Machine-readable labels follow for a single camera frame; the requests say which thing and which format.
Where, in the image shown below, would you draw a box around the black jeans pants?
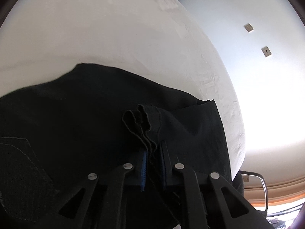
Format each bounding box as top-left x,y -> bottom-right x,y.
1,64 -> 232,228

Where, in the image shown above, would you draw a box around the black metal chair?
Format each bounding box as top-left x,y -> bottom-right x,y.
232,170 -> 269,219

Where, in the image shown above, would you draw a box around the wall socket plate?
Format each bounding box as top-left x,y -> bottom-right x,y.
261,46 -> 272,57

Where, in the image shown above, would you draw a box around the wall switch plate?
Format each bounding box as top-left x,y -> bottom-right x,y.
244,23 -> 254,33

